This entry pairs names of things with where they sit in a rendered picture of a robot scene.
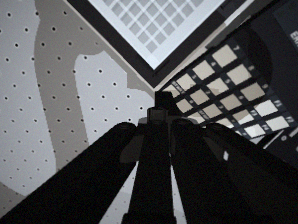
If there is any black rectangular frame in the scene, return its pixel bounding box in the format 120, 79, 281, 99
257, 126, 298, 169

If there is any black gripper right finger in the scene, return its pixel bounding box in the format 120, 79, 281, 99
163, 91, 298, 224

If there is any white multi-well plate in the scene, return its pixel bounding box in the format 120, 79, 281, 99
88, 0, 225, 69

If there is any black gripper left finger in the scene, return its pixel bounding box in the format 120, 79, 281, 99
0, 91, 177, 224

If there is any grey perforated base plate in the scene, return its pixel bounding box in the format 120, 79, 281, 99
0, 0, 155, 218

